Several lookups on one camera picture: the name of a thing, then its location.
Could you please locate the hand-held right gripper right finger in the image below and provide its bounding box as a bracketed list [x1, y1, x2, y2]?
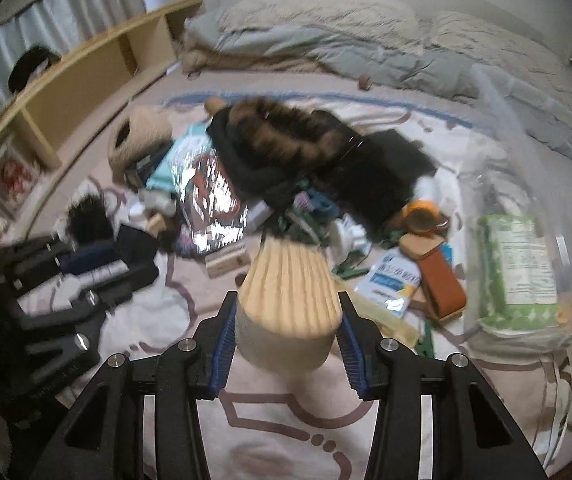
[337, 291, 549, 480]

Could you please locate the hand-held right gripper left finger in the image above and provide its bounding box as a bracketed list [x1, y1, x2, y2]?
[41, 291, 239, 480]

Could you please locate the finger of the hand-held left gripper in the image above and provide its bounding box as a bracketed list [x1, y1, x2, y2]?
[0, 234, 119, 291]
[18, 264, 161, 383]

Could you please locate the black feathery hair accessory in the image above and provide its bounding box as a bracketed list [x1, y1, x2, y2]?
[63, 192, 117, 243]

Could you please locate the beige oval wooden box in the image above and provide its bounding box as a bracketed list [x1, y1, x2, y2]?
[235, 237, 344, 375]

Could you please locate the clear plastic storage bin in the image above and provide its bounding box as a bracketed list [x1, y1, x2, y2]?
[458, 62, 572, 461]

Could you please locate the blue and white pouch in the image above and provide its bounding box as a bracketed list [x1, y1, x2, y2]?
[353, 250, 421, 318]

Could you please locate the small wooden box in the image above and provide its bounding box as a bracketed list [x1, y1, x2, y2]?
[205, 247, 251, 278]

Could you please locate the red framed picture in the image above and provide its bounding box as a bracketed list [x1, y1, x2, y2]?
[0, 135, 42, 216]

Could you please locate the brown leather case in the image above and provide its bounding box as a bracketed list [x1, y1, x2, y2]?
[413, 245, 467, 321]

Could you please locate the tan cork block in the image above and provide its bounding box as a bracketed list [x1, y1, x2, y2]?
[398, 232, 441, 263]

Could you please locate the silver foil packet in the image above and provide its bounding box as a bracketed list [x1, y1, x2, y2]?
[176, 152, 251, 258]

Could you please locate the light blue wipes pack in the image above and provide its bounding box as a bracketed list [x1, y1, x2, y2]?
[146, 122, 214, 196]

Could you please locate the pile of coloured clips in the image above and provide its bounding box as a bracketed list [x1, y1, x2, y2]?
[278, 187, 347, 241]

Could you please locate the green wet wipes pack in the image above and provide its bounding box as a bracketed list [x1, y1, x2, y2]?
[476, 214, 566, 336]

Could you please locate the light wooden shelf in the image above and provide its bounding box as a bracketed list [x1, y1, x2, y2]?
[0, 0, 205, 221]

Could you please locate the black hat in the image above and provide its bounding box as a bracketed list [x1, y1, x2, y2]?
[8, 46, 63, 95]

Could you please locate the black box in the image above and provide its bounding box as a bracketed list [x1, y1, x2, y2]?
[366, 129, 439, 182]

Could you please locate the tan fleece blanket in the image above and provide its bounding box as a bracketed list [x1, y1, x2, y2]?
[180, 40, 327, 78]

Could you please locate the black coat with fur trim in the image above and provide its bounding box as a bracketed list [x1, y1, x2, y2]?
[206, 96, 417, 241]

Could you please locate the beige bed mattress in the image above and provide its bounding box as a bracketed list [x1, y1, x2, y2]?
[26, 67, 572, 466]

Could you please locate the grey curtain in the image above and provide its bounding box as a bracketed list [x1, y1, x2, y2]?
[0, 0, 147, 136]

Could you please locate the beige quilted pillow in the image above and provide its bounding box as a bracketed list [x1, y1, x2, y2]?
[423, 10, 572, 126]
[216, 0, 424, 56]

